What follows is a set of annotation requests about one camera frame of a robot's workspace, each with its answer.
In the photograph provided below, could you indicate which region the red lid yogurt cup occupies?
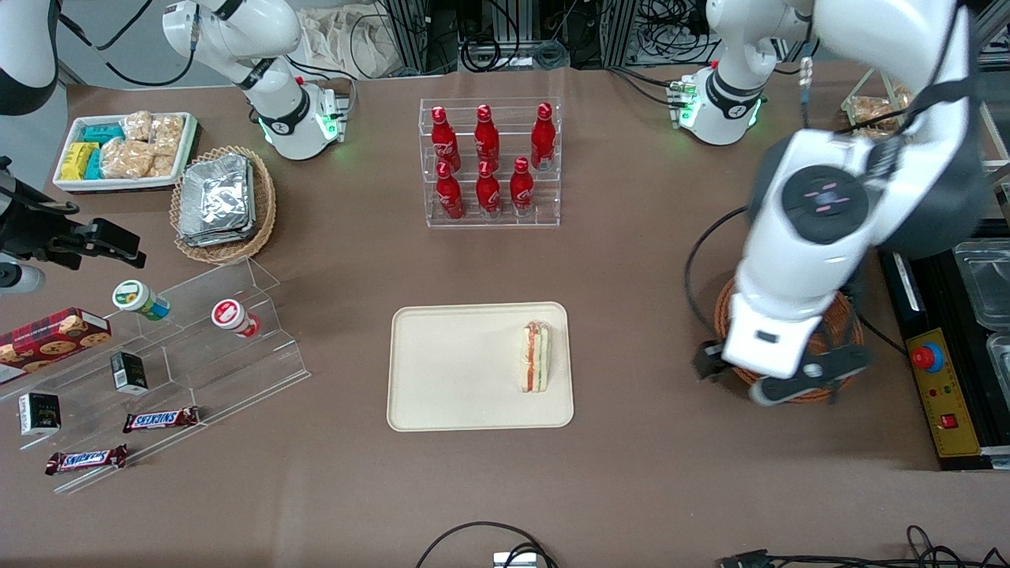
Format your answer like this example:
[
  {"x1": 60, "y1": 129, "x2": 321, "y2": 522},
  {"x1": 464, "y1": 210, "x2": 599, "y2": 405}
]
[{"x1": 211, "y1": 298, "x2": 262, "y2": 339}]

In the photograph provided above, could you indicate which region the clear acrylic stepped shelf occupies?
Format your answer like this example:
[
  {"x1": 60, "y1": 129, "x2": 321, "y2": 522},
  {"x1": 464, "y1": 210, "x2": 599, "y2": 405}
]
[{"x1": 0, "y1": 256, "x2": 312, "y2": 496}]

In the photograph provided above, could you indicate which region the green lid yogurt cup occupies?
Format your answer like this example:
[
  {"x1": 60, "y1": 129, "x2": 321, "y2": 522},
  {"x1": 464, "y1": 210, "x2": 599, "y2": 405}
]
[{"x1": 112, "y1": 279, "x2": 171, "y2": 322}]

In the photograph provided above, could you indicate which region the small black drink carton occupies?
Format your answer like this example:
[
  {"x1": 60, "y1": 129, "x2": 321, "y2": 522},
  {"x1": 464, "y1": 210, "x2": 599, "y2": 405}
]
[{"x1": 110, "y1": 351, "x2": 150, "y2": 396}]

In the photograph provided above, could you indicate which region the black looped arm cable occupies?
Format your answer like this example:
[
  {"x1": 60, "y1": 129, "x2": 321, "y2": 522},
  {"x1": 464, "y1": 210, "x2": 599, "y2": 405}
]
[{"x1": 683, "y1": 204, "x2": 751, "y2": 349}]

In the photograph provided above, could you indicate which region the clear acrylic bottle rack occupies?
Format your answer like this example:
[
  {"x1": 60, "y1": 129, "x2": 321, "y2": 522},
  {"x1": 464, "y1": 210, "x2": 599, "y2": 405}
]
[{"x1": 419, "y1": 97, "x2": 563, "y2": 230}]

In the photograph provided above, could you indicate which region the equipment rack with cables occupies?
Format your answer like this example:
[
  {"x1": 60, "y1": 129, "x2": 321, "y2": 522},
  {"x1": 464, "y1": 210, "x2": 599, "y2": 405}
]
[{"x1": 379, "y1": 0, "x2": 715, "y2": 73}]

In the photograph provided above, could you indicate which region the red tartan cookie box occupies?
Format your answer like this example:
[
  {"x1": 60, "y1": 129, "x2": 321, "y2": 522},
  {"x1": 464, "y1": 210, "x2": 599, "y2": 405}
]
[{"x1": 0, "y1": 307, "x2": 112, "y2": 374}]

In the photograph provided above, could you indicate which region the beige rectangular tray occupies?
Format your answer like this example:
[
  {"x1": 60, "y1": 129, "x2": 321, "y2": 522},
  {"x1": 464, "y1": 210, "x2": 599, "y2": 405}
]
[{"x1": 387, "y1": 301, "x2": 575, "y2": 432}]

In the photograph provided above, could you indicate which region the black and white drink carton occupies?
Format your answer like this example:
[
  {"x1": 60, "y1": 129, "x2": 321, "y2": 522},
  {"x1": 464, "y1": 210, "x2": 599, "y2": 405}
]
[{"x1": 18, "y1": 391, "x2": 62, "y2": 437}]

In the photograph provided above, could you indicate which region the large clear plastic container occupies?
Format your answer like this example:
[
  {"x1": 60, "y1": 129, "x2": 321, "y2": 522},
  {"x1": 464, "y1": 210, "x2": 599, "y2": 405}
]
[{"x1": 952, "y1": 239, "x2": 1010, "y2": 330}]

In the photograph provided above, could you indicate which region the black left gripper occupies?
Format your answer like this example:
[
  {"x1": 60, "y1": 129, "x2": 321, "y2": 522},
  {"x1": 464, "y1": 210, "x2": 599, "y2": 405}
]
[{"x1": 694, "y1": 340, "x2": 874, "y2": 406}]

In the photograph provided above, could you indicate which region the white rectangular snack bin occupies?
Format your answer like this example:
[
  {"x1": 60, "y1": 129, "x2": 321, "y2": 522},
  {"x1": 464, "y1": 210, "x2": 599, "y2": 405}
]
[{"x1": 52, "y1": 111, "x2": 199, "y2": 195}]

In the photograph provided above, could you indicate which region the small clear plastic container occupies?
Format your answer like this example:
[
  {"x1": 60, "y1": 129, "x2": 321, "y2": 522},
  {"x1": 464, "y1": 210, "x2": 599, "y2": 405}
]
[{"x1": 986, "y1": 332, "x2": 1010, "y2": 397}]

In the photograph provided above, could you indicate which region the container of snack bags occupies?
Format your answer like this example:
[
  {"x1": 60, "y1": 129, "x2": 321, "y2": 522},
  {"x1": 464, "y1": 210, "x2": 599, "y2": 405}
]
[{"x1": 840, "y1": 66, "x2": 921, "y2": 140}]

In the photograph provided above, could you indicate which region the brown round wicker basket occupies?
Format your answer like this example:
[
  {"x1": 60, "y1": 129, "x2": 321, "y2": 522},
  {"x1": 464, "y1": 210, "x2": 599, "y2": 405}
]
[{"x1": 713, "y1": 272, "x2": 866, "y2": 405}]

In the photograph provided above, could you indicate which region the yellow emergency stop box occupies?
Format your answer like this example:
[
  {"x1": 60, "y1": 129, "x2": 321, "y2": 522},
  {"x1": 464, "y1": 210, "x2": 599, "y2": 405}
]
[{"x1": 904, "y1": 327, "x2": 984, "y2": 461}]

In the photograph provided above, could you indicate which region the white cloth bag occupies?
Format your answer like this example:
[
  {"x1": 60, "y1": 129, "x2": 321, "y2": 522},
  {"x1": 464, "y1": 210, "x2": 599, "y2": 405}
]
[{"x1": 298, "y1": 6, "x2": 413, "y2": 80}]

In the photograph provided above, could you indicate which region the black cable with connector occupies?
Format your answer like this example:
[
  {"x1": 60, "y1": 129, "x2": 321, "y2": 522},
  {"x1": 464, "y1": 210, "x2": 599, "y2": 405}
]
[{"x1": 716, "y1": 524, "x2": 1010, "y2": 568}]

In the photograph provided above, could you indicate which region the yellow snack pack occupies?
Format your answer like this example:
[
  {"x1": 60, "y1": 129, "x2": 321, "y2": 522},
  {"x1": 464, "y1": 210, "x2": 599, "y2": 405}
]
[{"x1": 60, "y1": 141, "x2": 100, "y2": 181}]

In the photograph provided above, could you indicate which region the black table cable loop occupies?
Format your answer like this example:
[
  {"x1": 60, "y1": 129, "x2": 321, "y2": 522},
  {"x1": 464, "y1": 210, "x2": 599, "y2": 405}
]
[{"x1": 415, "y1": 521, "x2": 558, "y2": 568}]

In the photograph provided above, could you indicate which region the Snickers chocolate bar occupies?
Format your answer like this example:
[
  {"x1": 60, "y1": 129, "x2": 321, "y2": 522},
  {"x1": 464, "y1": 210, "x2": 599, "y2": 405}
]
[
  {"x1": 122, "y1": 406, "x2": 200, "y2": 435},
  {"x1": 45, "y1": 444, "x2": 129, "y2": 476}
]

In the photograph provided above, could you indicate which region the red cola bottle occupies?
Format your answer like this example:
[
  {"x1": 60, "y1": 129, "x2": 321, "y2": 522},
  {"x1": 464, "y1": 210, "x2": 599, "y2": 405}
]
[
  {"x1": 436, "y1": 161, "x2": 466, "y2": 221},
  {"x1": 509, "y1": 156, "x2": 536, "y2": 218},
  {"x1": 530, "y1": 102, "x2": 556, "y2": 171},
  {"x1": 474, "y1": 103, "x2": 501, "y2": 165},
  {"x1": 475, "y1": 159, "x2": 502, "y2": 219},
  {"x1": 430, "y1": 106, "x2": 462, "y2": 173}
]

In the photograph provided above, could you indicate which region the foil wrapped pack stack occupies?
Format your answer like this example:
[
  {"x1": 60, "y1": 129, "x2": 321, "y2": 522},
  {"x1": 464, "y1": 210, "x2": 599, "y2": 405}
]
[{"x1": 177, "y1": 153, "x2": 258, "y2": 248}]

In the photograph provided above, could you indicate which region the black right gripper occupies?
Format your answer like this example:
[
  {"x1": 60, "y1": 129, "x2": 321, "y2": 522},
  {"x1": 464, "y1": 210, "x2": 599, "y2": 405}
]
[{"x1": 0, "y1": 156, "x2": 148, "y2": 270}]

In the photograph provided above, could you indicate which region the plastic sandwich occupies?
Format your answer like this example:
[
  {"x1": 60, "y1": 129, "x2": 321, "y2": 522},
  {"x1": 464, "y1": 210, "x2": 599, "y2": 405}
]
[{"x1": 520, "y1": 320, "x2": 552, "y2": 394}]

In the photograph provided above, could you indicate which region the grey cylindrical wrist mount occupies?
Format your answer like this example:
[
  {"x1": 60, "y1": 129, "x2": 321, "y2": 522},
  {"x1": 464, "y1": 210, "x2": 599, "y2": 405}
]
[{"x1": 0, "y1": 263, "x2": 46, "y2": 295}]

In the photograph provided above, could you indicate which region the light wicker basket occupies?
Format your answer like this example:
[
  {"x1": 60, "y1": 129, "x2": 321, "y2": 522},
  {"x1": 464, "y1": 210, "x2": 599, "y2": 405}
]
[{"x1": 169, "y1": 145, "x2": 278, "y2": 266}]

